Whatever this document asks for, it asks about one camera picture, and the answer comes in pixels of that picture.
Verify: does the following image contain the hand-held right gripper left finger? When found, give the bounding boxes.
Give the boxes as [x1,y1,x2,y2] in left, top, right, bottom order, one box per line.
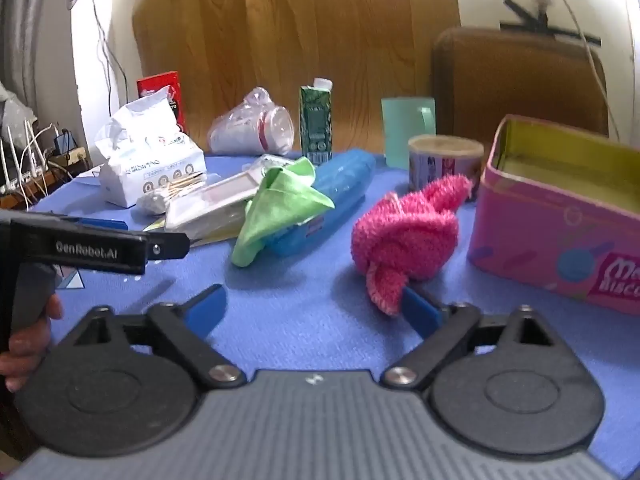
[74,284,247,390]

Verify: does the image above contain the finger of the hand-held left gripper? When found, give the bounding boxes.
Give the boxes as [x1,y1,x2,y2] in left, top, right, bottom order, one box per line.
[146,231,191,262]
[45,214,130,233]

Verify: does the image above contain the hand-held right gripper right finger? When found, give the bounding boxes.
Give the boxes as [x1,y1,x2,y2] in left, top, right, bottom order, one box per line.
[381,286,556,390]

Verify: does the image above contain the pink fluffy towel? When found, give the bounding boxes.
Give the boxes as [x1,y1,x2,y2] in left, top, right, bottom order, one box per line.
[351,174,473,317]

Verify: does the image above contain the green microfiber cloth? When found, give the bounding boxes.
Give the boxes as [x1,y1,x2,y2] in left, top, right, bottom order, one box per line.
[231,156,335,268]

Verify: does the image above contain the pink tin box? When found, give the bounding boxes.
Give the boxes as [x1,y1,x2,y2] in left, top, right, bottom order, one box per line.
[467,114,640,317]

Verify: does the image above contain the blue transparent case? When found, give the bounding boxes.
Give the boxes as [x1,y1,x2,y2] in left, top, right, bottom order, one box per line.
[265,149,377,261]

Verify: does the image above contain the person's left hand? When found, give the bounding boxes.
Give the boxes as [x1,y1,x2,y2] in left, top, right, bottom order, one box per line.
[0,294,64,394]

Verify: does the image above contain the cotton swab pack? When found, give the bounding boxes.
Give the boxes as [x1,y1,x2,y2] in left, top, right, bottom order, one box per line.
[137,172,208,216]

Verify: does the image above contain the beige power strip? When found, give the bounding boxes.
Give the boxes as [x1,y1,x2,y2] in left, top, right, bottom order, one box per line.
[47,146,89,171]

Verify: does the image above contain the large white tissue pack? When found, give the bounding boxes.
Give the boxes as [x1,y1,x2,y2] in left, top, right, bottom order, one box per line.
[95,86,207,208]

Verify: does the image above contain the blue tablecloth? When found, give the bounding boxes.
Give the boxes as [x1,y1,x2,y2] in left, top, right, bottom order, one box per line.
[27,150,640,480]

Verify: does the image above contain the bagged plastic cups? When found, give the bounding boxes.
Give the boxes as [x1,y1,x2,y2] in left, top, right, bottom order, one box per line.
[207,87,295,156]

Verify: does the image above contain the red box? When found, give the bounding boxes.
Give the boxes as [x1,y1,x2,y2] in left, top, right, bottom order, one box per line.
[136,71,187,136]

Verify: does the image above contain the round peanut can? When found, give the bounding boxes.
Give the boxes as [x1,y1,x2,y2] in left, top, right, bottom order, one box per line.
[407,135,485,201]

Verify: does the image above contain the green drink carton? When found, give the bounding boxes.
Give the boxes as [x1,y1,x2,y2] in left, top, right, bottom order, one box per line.
[299,78,333,166]

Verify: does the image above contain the pale green mug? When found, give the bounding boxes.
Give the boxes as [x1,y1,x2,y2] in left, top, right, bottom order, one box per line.
[381,96,437,170]

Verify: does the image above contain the grey curtain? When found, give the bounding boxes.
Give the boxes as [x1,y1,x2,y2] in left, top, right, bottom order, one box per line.
[0,0,76,126]

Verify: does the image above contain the brown chair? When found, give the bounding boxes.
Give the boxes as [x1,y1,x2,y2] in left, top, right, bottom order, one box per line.
[431,26,610,153]

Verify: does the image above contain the wooden board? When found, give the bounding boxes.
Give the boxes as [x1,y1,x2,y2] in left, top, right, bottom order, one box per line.
[131,0,461,153]

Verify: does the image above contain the black tape cross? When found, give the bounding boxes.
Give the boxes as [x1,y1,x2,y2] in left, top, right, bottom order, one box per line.
[500,0,602,46]

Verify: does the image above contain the white charging cables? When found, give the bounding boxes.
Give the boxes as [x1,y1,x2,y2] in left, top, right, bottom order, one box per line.
[0,121,61,208]

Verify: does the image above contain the black wall cable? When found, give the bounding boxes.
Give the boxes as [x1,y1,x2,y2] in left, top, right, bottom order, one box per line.
[92,0,127,111]

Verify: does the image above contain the white power cable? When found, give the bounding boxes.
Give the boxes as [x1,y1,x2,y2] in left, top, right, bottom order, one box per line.
[547,0,623,143]

